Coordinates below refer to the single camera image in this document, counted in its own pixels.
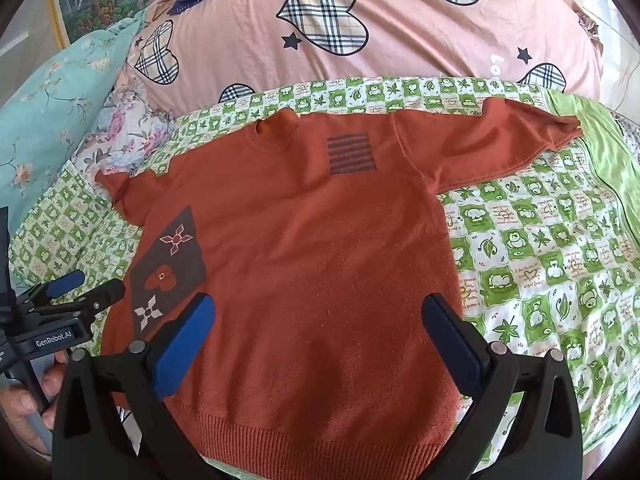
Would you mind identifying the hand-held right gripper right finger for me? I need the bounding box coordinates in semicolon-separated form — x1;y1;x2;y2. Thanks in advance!
417;292;585;480

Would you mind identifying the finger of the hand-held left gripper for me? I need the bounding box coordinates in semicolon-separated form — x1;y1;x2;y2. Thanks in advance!
24;278;127;319
15;269;87;307

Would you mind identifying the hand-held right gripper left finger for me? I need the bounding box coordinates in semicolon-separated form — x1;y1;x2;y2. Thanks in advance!
52;292;221;480

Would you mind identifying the orange knit sweater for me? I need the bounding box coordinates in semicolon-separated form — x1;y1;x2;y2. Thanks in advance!
95;97;583;461

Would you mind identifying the person's left hand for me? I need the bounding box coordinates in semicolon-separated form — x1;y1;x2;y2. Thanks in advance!
0;350;69;458

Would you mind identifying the green checked bed sheet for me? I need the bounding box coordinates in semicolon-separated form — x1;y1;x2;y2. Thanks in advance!
10;75;640;476

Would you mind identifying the purple floral pillow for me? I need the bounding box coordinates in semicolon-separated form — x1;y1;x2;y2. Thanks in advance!
70;80;182;177

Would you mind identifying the teal floral pillow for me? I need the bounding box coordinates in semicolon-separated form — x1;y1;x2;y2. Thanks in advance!
0;10;151;231

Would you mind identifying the plain green cloth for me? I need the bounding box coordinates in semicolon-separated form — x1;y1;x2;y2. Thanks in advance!
547;87;640;271

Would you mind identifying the framed landscape painting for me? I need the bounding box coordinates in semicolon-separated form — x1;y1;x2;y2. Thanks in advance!
47;0;181;52

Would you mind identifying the pink heart-print quilt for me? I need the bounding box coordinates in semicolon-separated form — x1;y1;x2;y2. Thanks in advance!
117;0;606;117

